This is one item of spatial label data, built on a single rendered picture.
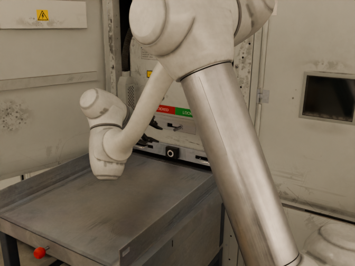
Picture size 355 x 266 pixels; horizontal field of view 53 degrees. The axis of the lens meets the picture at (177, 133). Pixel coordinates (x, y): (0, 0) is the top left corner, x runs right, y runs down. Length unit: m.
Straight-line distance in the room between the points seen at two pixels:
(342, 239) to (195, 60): 0.47
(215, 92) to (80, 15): 1.09
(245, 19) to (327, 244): 0.48
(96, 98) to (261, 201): 0.65
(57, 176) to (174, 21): 1.03
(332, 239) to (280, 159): 0.60
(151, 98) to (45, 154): 0.83
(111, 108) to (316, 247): 0.69
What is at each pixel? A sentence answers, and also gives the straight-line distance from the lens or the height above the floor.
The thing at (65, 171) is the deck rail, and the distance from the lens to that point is 1.52.
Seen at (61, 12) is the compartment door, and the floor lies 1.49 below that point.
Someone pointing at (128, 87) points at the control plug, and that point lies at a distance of 1.58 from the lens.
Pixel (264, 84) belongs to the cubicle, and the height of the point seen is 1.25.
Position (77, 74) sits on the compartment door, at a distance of 1.64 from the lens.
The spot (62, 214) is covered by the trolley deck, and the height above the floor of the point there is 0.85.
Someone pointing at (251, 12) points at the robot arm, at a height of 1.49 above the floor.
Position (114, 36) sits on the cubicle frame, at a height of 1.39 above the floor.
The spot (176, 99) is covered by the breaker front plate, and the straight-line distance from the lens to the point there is 1.56.
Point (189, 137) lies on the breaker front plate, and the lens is 1.57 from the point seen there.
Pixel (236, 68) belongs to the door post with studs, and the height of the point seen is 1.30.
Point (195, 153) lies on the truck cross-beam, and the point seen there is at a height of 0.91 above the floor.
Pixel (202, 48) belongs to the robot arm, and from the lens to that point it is 0.61.
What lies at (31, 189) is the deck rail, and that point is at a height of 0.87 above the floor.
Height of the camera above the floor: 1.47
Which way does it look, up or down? 18 degrees down
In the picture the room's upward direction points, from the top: 1 degrees clockwise
